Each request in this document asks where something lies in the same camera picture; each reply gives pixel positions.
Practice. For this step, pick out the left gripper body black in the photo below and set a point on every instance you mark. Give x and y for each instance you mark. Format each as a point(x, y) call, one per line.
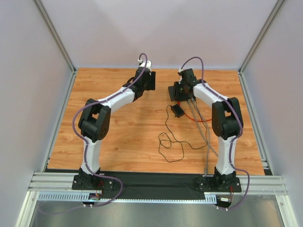
point(152, 80)

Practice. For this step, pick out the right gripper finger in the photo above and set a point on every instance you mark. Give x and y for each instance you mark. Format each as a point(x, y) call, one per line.
point(176, 90)
point(185, 96)

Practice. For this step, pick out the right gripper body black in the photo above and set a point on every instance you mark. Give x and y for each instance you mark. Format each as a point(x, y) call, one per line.
point(172, 92)

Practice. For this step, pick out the black network switch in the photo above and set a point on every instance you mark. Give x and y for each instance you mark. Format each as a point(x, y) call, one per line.
point(171, 93)

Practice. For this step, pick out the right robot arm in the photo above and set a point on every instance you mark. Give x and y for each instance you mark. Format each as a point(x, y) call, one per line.
point(227, 122)

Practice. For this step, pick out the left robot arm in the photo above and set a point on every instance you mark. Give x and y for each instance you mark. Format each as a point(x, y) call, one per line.
point(95, 118)

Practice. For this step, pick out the black power adapter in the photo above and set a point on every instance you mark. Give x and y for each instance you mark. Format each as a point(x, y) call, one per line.
point(177, 110)

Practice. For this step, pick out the black cloth strip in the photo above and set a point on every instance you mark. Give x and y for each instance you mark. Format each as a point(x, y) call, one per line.
point(163, 186)

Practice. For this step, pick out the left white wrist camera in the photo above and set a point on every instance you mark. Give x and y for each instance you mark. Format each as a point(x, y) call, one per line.
point(146, 64)

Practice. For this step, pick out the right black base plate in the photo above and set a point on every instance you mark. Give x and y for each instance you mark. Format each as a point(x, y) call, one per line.
point(215, 184)

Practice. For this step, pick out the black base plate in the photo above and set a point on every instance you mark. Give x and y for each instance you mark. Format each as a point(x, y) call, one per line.
point(91, 182)
point(215, 184)

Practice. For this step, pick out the right aluminium frame post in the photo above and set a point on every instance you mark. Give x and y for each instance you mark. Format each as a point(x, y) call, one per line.
point(264, 30)

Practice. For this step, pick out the aluminium frame post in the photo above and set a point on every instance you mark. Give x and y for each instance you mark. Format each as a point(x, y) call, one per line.
point(264, 30)
point(53, 32)

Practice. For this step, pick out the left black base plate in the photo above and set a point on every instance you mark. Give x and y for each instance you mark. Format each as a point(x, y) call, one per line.
point(91, 182)

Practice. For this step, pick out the left aluminium frame post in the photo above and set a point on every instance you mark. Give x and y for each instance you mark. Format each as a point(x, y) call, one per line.
point(53, 32)

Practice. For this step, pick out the aluminium front rail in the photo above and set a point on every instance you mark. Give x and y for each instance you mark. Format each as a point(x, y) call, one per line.
point(55, 187)

